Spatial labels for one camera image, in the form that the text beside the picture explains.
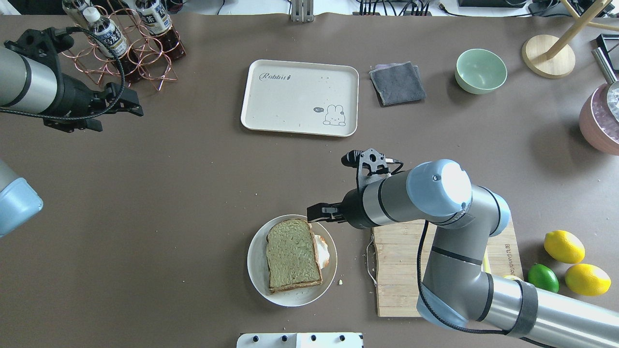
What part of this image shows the cream rabbit tray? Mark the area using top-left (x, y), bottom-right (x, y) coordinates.
top-left (240, 59), bottom-right (359, 137)

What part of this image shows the white round plate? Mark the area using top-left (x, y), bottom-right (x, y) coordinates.
top-left (247, 215), bottom-right (338, 307)

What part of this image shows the yellow lemon upper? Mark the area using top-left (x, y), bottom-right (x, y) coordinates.
top-left (544, 231), bottom-right (586, 264)

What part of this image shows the tea bottle top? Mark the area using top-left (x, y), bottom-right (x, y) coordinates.
top-left (82, 7), bottom-right (128, 58)

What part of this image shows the yellow lemon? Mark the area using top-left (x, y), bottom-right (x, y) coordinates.
top-left (564, 263), bottom-right (612, 296)
top-left (544, 231), bottom-right (586, 264)

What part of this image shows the half cut lemon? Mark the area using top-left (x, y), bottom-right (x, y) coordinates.
top-left (502, 275), bottom-right (520, 281)

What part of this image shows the mint green bowl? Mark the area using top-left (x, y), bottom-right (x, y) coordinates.
top-left (455, 48), bottom-right (508, 95)

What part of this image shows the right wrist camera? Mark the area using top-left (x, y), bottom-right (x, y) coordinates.
top-left (341, 148), bottom-right (404, 192)

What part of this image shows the pink bowl with ice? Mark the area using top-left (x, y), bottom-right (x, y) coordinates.
top-left (579, 83), bottom-right (619, 156)

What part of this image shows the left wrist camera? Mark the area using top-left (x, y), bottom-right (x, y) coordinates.
top-left (3, 27), bottom-right (74, 58)

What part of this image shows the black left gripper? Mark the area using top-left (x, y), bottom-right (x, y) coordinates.
top-left (43, 73), bottom-right (144, 133)

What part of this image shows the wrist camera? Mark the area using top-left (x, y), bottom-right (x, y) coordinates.
top-left (3, 27), bottom-right (74, 58)
top-left (341, 148), bottom-right (404, 192)

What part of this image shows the wooden cup tree stand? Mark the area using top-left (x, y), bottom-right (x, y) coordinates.
top-left (520, 0), bottom-right (618, 79)

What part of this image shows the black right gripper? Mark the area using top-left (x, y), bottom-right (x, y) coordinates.
top-left (307, 189), bottom-right (373, 229)

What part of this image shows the metal ice scoop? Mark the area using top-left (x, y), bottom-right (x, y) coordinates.
top-left (591, 47), bottom-right (619, 122)

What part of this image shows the bread slice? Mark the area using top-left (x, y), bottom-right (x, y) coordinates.
top-left (266, 219), bottom-right (323, 294)

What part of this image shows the copper wire bottle rack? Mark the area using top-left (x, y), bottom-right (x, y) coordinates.
top-left (67, 0), bottom-right (184, 90)

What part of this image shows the yellow lemon lower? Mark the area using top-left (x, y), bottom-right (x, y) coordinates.
top-left (564, 263), bottom-right (612, 296)

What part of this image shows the tea bottle lower left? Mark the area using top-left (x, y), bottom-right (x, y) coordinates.
top-left (135, 0), bottom-right (186, 61)

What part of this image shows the grey folded cloth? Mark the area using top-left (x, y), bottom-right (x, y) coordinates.
top-left (368, 61), bottom-right (427, 107)

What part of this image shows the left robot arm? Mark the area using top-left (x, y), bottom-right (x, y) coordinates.
top-left (0, 48), bottom-right (143, 236)

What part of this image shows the tea bottle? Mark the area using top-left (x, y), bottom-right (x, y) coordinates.
top-left (82, 7), bottom-right (128, 58)
top-left (61, 0), bottom-right (91, 29)
top-left (135, 0), bottom-right (186, 61)

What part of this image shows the wooden cutting board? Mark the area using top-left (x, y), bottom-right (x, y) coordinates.
top-left (372, 220), bottom-right (525, 318)

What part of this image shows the tea bottle lower right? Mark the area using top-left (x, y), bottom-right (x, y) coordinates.
top-left (61, 0), bottom-right (91, 29)

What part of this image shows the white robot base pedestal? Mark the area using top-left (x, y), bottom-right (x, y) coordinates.
top-left (236, 332), bottom-right (365, 348)

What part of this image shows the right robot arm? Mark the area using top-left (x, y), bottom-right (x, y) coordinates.
top-left (307, 159), bottom-right (619, 348)

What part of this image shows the green lime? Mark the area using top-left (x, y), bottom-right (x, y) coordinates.
top-left (528, 263), bottom-right (560, 293)

